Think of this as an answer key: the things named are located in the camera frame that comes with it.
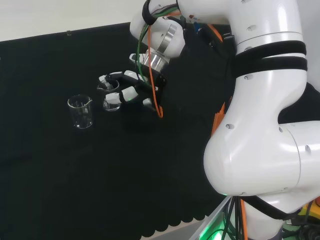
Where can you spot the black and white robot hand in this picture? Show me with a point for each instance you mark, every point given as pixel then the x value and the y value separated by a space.
pixel 140 91

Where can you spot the clear glass beaker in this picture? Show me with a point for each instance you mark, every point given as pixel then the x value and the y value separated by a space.
pixel 111 106

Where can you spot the clear beaker with white graduations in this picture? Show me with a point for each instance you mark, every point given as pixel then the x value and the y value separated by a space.
pixel 80 120

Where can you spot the black cloth with scalloped edge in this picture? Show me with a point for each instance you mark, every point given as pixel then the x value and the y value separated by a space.
pixel 75 175

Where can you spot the yellow stop button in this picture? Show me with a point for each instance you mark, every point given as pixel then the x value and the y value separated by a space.
pixel 303 211

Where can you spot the metal base plate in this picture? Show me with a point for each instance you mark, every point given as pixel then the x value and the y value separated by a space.
pixel 210 220

